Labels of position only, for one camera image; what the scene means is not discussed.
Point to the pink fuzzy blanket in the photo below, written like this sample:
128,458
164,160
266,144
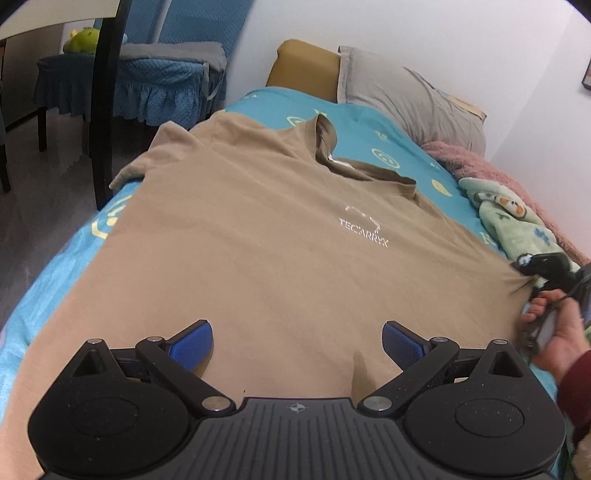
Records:
485,166

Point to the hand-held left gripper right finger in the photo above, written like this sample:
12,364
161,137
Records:
398,345

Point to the grey pillow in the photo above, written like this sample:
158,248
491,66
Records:
401,97

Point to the wall picture frame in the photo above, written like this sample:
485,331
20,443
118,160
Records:
586,74

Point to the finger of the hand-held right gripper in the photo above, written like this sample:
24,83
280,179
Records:
542,264

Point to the mustard headboard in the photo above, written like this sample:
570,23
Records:
300,69

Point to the person's right hand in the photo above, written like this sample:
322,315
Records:
561,344

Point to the table with black leg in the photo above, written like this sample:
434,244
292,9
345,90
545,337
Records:
105,115

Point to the person's right forearm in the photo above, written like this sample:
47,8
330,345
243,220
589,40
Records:
577,397

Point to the green plush toy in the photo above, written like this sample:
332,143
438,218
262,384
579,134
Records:
83,40

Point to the green printed blanket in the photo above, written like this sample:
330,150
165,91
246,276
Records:
505,217

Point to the blue printed bed sheet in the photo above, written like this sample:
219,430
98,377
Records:
369,134

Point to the tan t-shirt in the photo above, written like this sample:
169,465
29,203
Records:
240,258

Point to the chair with blue cover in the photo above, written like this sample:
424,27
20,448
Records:
64,87
161,87

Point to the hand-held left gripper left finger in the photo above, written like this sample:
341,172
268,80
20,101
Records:
195,345

